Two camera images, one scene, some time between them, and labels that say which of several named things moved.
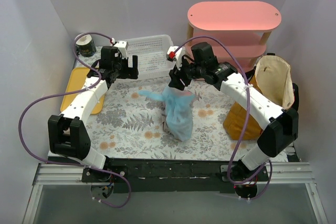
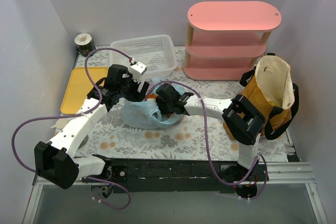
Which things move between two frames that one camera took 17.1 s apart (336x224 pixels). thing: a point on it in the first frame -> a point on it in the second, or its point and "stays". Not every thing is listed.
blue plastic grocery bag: x=178 y=107 -> x=145 y=114
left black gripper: x=126 y=69 -> x=137 y=92
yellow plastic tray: x=76 y=81 stays
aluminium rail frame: x=296 y=173 stays
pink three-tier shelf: x=244 y=26 stays
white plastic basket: x=151 y=52 stays
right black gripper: x=177 y=79 -> x=161 y=105
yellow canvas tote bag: x=272 y=77 stays
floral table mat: x=128 y=125 stays
